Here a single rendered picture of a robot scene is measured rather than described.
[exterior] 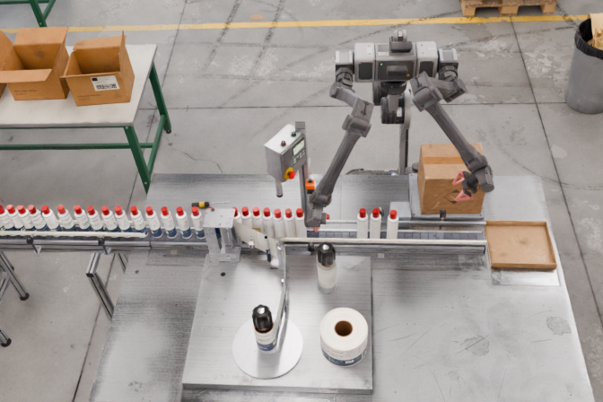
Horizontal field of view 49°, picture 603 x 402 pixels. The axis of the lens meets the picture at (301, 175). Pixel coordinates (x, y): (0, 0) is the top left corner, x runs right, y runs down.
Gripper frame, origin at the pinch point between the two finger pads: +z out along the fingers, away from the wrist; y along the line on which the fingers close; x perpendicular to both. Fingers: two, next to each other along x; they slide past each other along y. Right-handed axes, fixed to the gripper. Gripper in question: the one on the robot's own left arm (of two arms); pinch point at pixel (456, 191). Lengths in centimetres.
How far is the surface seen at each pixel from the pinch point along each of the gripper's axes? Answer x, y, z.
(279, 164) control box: -76, 2, 32
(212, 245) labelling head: -77, 16, 85
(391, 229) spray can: -10.7, 7.1, 32.6
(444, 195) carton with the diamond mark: 9.9, -12.6, 14.8
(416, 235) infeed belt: 6.2, 3.1, 32.8
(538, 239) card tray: 55, 3, -1
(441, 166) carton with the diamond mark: 0.7, -20.8, 6.8
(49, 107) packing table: -157, -111, 181
